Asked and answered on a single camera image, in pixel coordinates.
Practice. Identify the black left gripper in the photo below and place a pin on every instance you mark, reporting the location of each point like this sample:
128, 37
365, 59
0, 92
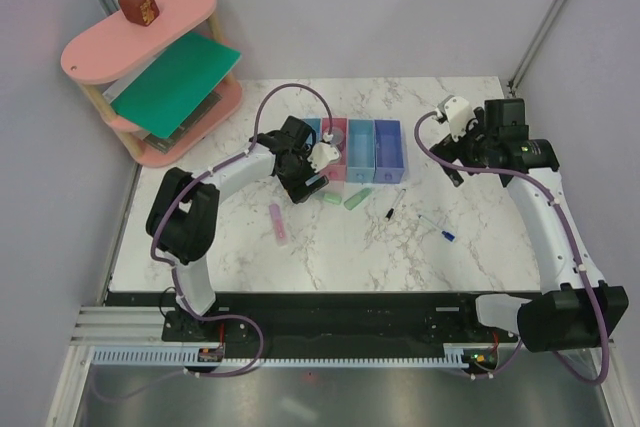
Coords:
297, 190

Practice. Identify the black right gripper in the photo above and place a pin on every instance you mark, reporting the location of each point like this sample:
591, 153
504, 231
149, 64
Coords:
450, 150

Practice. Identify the small blue cup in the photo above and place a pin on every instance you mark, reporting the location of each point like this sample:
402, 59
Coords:
338, 136

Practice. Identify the pink highlighter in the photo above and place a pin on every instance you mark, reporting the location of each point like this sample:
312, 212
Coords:
278, 224

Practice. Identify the light green highlighter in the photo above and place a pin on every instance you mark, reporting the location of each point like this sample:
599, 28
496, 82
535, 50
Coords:
357, 198

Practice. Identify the light blue plastic bin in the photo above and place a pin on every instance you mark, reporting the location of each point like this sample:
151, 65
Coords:
360, 151

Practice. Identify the purple blue plastic bin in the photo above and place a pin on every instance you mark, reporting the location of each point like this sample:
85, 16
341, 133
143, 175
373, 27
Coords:
389, 152

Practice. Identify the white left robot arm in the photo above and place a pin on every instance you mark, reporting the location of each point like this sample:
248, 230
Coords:
183, 218

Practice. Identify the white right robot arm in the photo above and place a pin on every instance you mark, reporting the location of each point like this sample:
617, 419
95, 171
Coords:
576, 307

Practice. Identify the blue capped white marker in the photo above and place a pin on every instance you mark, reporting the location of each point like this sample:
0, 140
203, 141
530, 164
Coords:
449, 236

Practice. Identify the green board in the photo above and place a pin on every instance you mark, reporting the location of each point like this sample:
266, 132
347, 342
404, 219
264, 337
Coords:
160, 98

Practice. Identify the pink two-tier shelf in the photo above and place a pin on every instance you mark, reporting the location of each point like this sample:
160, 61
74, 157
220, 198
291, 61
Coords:
107, 57

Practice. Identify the brown wooden cube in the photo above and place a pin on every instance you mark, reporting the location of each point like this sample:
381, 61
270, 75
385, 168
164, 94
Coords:
139, 12

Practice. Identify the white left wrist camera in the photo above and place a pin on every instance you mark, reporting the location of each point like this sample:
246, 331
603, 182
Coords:
323, 154

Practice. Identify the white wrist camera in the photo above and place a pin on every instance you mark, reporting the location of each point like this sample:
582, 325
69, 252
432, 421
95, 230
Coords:
458, 113
323, 154

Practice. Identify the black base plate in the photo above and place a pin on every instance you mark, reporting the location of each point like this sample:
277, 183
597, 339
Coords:
334, 325

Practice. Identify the aluminium frame rail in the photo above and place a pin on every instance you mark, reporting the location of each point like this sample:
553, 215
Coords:
540, 97

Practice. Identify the white slotted cable duct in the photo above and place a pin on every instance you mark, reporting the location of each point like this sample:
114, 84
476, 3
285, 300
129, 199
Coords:
181, 356

